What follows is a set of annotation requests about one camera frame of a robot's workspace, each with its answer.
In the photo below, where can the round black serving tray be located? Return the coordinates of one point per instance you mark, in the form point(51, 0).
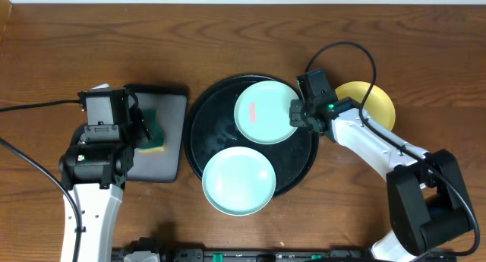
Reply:
point(210, 127)

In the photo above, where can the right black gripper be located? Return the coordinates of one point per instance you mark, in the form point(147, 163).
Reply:
point(296, 106)

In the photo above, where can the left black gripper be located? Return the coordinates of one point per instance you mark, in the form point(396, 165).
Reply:
point(139, 125)

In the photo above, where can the green yellow sponge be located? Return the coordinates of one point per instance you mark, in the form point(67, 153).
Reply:
point(157, 142)

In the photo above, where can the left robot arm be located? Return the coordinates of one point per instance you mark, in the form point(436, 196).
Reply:
point(94, 170)

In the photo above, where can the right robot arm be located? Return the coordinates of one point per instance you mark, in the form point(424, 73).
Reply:
point(429, 206)

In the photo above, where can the black rectangular sponge tray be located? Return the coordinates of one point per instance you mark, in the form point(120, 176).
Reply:
point(161, 167)

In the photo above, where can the light blue plate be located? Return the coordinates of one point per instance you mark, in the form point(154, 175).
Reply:
point(261, 112)
point(239, 181)

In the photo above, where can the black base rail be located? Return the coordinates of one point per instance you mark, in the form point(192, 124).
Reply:
point(149, 249)

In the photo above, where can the yellow plate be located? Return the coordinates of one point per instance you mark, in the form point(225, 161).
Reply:
point(378, 104)

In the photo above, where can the light blue plate front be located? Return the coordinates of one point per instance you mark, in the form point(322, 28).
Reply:
point(239, 181)

